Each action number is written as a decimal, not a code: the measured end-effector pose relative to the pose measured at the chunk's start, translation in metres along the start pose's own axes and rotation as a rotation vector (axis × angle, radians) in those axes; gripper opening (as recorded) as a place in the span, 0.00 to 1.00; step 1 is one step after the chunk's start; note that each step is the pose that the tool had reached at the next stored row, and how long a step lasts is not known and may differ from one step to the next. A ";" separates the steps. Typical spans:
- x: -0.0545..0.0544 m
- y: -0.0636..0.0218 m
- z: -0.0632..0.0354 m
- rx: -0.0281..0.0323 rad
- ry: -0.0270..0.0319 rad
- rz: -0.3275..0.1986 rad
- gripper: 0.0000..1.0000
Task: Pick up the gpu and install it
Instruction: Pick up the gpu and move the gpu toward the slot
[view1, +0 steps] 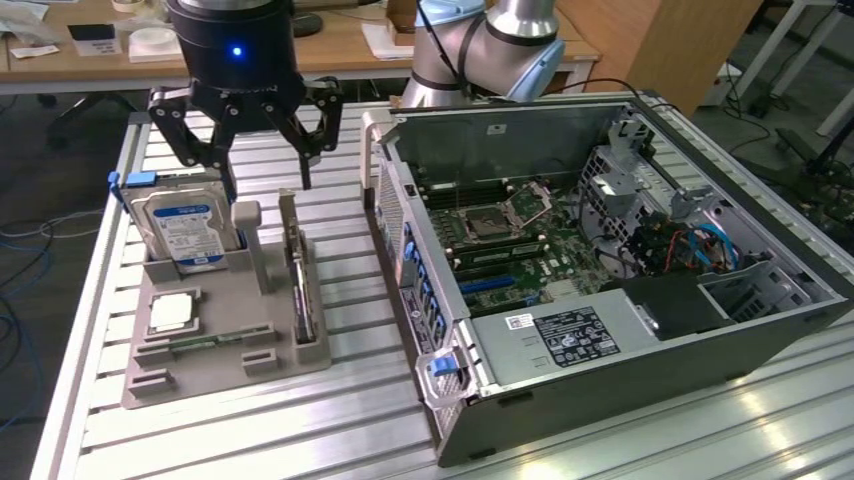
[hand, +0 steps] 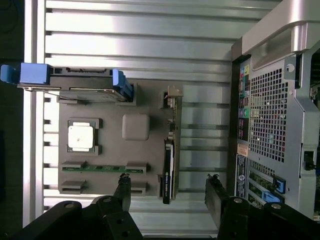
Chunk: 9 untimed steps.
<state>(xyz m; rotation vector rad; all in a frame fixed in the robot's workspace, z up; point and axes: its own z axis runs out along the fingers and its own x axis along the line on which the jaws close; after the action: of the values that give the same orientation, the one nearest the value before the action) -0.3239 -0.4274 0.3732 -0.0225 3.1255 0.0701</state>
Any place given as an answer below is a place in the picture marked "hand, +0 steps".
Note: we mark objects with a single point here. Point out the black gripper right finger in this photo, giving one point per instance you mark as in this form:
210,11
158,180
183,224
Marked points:
235,215

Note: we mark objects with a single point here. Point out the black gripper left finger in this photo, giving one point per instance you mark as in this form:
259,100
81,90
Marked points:
117,207

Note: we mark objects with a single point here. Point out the blue case latch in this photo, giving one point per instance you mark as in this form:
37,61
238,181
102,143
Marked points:
271,197

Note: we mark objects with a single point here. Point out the green RAM stick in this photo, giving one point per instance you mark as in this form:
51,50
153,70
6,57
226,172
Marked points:
105,168

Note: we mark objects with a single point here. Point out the grey printed parts rack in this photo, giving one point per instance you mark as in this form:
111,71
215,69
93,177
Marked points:
112,155

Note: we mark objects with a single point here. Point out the silver CPU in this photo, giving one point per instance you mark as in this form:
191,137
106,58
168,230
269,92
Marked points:
81,137

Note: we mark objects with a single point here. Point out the open grey PC case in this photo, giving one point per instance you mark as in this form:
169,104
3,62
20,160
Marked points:
275,112

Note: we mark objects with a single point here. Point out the hard disk with blue caddy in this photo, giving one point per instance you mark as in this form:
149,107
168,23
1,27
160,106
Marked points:
82,81

